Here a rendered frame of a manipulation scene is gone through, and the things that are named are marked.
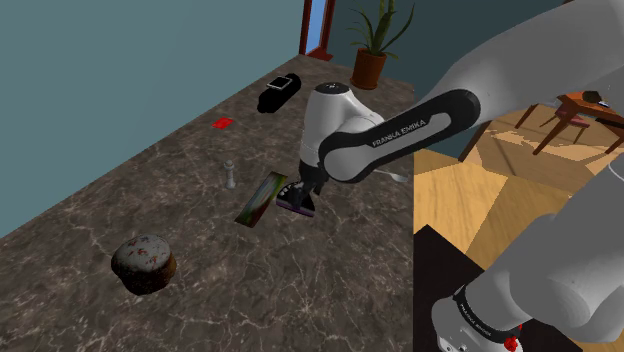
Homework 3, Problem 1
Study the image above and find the purple and black flat device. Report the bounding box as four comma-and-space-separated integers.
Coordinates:
275, 181, 316, 218

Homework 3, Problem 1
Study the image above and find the colourful flat book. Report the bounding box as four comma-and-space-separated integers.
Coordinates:
234, 170, 289, 229

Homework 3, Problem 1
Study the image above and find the grey chess piece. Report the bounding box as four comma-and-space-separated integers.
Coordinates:
223, 159, 238, 190

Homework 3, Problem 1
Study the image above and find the black oblong box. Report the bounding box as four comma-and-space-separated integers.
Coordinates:
256, 72, 303, 115

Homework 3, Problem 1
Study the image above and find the silver spoon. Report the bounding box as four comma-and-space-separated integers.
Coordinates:
376, 167, 410, 184

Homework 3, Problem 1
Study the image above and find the white phone with dark screen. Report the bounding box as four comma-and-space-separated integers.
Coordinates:
265, 76, 294, 92

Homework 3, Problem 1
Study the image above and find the green plant in brown pot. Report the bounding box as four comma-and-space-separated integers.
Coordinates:
346, 0, 416, 92

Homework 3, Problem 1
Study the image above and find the red framed door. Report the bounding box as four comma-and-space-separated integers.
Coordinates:
298, 0, 338, 63

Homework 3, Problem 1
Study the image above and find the black robot stand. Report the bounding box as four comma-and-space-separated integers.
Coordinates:
413, 224, 582, 352

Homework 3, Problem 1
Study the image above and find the brown cake with white icing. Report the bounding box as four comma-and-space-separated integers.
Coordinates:
110, 233, 178, 297

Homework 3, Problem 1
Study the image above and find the brown wooden chair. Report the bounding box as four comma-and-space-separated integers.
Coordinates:
514, 102, 592, 157

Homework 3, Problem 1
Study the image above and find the brown wooden table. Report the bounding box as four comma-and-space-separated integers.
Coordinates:
458, 89, 624, 164

